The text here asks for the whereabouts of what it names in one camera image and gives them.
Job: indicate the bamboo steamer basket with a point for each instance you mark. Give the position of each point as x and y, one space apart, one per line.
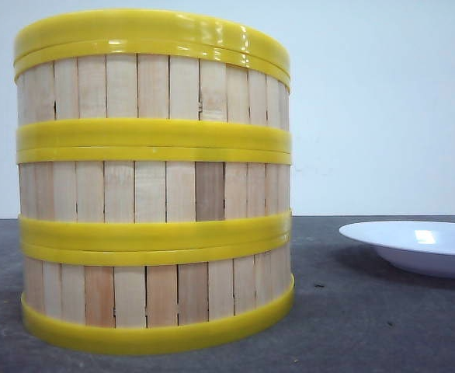
108 100
163 309

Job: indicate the woven steamer lid yellow rim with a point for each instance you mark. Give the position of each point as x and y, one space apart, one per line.
149 31

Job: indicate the white plate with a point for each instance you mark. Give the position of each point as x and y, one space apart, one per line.
423 247

